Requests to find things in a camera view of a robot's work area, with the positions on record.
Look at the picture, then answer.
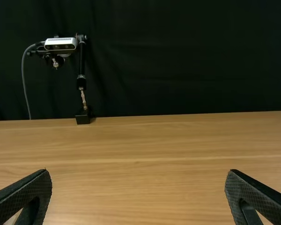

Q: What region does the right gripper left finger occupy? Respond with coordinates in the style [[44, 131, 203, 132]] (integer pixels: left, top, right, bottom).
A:
[[0, 168, 53, 225]]

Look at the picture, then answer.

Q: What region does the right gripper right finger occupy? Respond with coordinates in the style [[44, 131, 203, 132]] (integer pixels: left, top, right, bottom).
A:
[[224, 169, 281, 225]]

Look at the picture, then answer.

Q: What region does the black clamp stand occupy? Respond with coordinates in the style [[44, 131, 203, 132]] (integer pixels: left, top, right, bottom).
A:
[[28, 32, 96, 126]]

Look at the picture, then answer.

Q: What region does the grey cable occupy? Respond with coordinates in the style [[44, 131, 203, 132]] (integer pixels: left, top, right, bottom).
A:
[[21, 41, 46, 120]]

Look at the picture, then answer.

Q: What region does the silver camera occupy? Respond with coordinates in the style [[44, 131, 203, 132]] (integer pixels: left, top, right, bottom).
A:
[[44, 37, 79, 52]]

